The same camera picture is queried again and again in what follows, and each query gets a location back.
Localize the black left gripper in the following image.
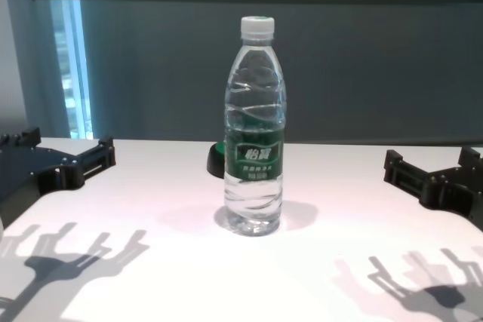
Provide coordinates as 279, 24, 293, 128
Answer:
0, 127, 116, 208

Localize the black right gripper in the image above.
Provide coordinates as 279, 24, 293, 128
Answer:
383, 146, 483, 232

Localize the clear water bottle green label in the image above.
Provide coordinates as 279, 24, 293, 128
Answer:
223, 15, 287, 236

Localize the narrow window pane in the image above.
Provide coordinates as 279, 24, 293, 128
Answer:
51, 0, 94, 140

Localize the green YES button black base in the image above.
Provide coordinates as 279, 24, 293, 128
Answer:
205, 141, 227, 179

